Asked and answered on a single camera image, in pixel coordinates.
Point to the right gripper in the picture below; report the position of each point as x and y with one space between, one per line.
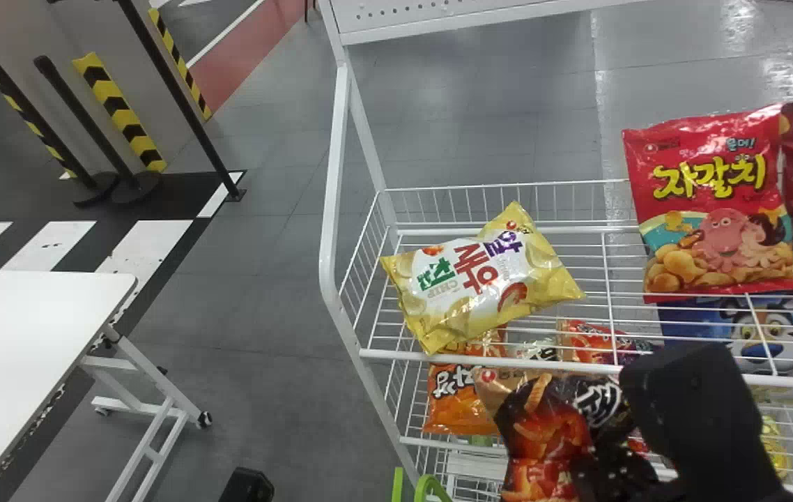
619 470

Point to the black snack packet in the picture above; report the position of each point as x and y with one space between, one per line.
543 439

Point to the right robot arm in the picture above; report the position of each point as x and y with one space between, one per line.
738 488

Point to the green basket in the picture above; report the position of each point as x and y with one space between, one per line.
431 490

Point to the red orange snack packet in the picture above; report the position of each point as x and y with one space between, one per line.
588 341

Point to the blue cereal bag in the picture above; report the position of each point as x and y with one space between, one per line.
773 324

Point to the yellow snack packet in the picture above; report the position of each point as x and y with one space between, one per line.
473 279

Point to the white side table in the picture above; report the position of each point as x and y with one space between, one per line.
13 348

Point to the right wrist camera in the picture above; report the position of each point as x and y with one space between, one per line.
696 404

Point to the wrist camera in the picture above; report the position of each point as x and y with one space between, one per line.
247 488
696 404

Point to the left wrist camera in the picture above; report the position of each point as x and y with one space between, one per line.
247 488

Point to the tall black post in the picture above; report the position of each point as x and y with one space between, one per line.
173 90

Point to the thin striped post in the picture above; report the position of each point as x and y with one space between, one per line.
31 118

